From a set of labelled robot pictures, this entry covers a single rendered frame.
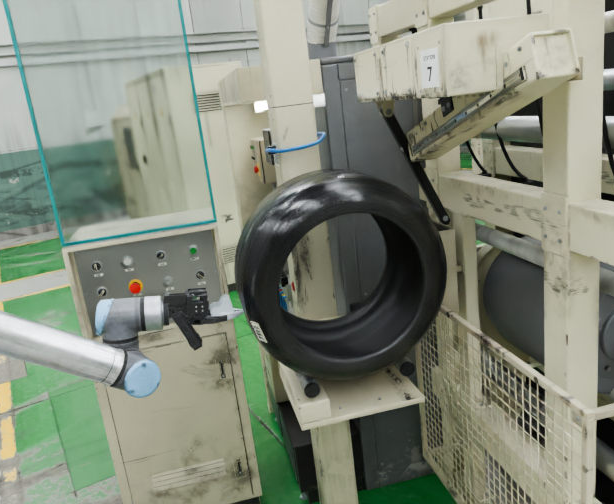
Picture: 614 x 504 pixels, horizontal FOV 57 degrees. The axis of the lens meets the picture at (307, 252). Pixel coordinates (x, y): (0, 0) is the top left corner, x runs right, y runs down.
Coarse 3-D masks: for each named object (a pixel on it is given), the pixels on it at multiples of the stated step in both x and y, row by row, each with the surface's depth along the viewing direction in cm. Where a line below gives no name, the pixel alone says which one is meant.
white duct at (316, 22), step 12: (312, 0) 211; (324, 0) 208; (336, 0) 210; (312, 12) 215; (324, 12) 212; (336, 12) 215; (312, 24) 218; (324, 24) 216; (336, 24) 220; (312, 36) 222
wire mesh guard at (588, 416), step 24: (480, 336) 152; (456, 360) 172; (432, 384) 194; (456, 384) 175; (552, 384) 124; (480, 408) 161; (576, 408) 115; (432, 432) 202; (456, 432) 182; (504, 432) 149; (552, 432) 127; (504, 456) 151; (552, 456) 129
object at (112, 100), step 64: (64, 0) 181; (128, 0) 185; (64, 64) 185; (128, 64) 189; (64, 128) 190; (128, 128) 194; (192, 128) 199; (64, 192) 194; (128, 192) 199; (192, 192) 204
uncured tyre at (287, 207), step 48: (288, 192) 146; (336, 192) 141; (384, 192) 144; (240, 240) 157; (288, 240) 139; (384, 240) 178; (432, 240) 149; (240, 288) 147; (384, 288) 179; (432, 288) 152; (288, 336) 145; (336, 336) 178; (384, 336) 172
